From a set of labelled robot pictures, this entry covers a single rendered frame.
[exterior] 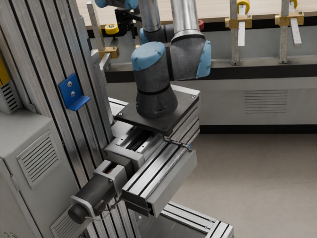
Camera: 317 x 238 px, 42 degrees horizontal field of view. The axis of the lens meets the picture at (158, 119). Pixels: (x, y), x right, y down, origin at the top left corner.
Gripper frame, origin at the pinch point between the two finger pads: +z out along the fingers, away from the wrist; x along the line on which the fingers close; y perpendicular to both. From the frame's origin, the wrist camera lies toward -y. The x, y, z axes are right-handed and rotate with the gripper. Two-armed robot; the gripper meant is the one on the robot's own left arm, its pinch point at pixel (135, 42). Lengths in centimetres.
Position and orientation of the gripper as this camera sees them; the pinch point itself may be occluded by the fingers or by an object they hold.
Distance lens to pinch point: 226.9
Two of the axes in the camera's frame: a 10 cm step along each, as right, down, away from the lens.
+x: 2.0, 5.7, -8.0
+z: 1.4, 7.9, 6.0
